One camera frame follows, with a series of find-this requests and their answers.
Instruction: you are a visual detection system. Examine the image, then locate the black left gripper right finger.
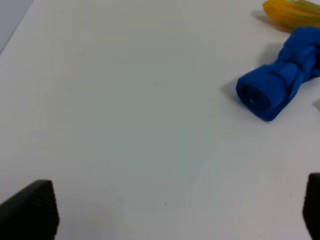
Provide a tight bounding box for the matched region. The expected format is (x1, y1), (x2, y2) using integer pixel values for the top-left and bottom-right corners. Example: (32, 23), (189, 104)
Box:
(302, 172), (320, 240)

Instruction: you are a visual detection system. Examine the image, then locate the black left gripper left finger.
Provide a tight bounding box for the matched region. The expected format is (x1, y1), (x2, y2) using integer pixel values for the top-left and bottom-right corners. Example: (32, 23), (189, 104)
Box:
(0, 179), (60, 240)

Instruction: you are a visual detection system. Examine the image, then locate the blue towel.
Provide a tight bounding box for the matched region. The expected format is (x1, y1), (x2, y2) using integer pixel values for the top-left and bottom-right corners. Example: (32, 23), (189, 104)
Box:
(235, 26), (320, 122)

